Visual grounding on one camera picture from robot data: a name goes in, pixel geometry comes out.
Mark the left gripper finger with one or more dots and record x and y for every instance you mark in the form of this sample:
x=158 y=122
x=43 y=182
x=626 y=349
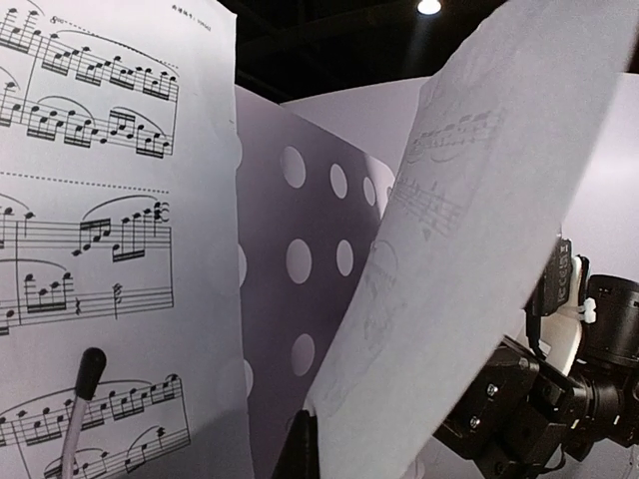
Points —
x=300 y=458

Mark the sheet music page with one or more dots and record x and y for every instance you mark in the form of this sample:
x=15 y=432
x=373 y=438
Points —
x=81 y=80
x=501 y=138

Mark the white music stand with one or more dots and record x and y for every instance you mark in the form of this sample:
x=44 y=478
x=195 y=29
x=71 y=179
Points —
x=263 y=223

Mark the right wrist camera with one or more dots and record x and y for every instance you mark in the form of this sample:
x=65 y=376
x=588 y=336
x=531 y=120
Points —
x=558 y=308

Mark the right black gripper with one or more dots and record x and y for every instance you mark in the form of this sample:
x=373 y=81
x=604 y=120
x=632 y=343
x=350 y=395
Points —
x=519 y=409

